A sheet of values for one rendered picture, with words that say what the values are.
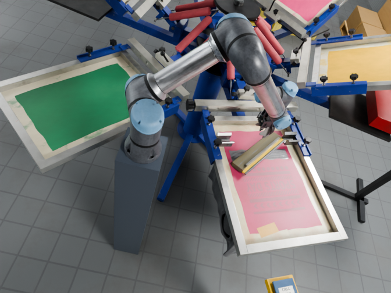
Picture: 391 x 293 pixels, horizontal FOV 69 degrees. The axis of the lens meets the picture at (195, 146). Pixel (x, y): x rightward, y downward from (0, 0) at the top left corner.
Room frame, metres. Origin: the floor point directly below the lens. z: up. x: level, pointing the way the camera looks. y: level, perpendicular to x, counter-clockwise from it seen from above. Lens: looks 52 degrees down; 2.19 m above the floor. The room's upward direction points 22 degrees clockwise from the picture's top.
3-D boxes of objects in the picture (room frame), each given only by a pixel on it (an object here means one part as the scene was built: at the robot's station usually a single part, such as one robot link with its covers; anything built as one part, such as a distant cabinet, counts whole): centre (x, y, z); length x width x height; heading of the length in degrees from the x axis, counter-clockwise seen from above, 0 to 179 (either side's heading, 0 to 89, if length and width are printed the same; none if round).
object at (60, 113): (1.11, 0.56, 1.05); 1.08 x 0.61 x 0.23; 149
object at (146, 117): (0.67, 0.20, 1.37); 0.13 x 0.12 x 0.14; 32
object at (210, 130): (1.04, -0.06, 0.97); 0.30 x 0.05 x 0.07; 29
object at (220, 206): (0.83, -0.29, 0.77); 0.46 x 0.09 x 0.36; 29
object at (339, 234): (0.96, -0.42, 0.97); 0.79 x 0.58 x 0.04; 29
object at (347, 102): (1.87, -0.58, 0.91); 1.34 x 0.41 x 0.08; 89
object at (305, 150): (1.30, -0.55, 0.97); 0.30 x 0.05 x 0.07; 29
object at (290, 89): (1.13, -0.30, 1.36); 0.09 x 0.08 x 0.11; 122
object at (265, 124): (1.13, -0.30, 1.20); 0.09 x 0.08 x 0.12; 119
